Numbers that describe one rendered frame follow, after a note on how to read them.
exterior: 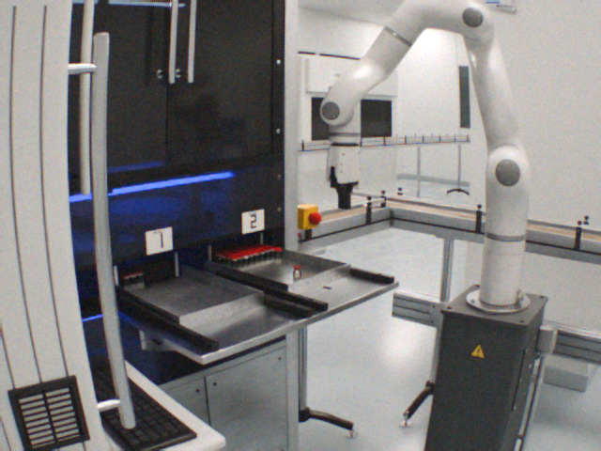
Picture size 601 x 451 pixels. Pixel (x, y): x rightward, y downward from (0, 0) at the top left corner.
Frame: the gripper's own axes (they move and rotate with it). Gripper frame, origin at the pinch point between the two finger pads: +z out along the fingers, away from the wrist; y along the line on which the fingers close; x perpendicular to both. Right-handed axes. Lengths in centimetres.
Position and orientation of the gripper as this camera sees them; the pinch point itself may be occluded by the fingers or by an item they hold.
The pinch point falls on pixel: (344, 201)
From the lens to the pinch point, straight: 156.3
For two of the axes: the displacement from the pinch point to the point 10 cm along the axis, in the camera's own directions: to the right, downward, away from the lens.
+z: 0.0, 9.8, 2.1
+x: 7.3, 1.4, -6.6
